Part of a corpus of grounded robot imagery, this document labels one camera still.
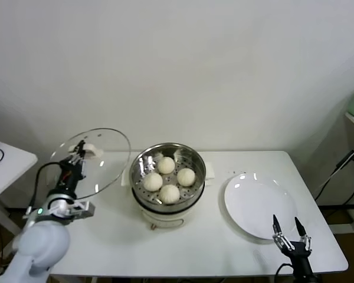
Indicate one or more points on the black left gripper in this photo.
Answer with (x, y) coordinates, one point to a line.
(68, 179)

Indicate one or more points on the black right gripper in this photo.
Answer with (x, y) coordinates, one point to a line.
(301, 262)

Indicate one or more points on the round glass lid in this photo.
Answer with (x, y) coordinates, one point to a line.
(112, 153)

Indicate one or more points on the white steamed baozi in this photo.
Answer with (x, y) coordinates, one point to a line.
(152, 181)
(166, 165)
(186, 177)
(169, 193)

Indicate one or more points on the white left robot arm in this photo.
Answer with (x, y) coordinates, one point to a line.
(41, 244)

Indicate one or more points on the stainless steel steamer basket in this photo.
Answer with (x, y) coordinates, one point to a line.
(191, 191)

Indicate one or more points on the steel steamer pot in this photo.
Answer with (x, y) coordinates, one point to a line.
(165, 221)

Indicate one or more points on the white round plate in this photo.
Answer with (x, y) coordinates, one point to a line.
(253, 200)

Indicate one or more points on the white side table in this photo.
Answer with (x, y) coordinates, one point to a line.
(11, 168)

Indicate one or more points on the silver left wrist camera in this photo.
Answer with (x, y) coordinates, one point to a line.
(84, 210)

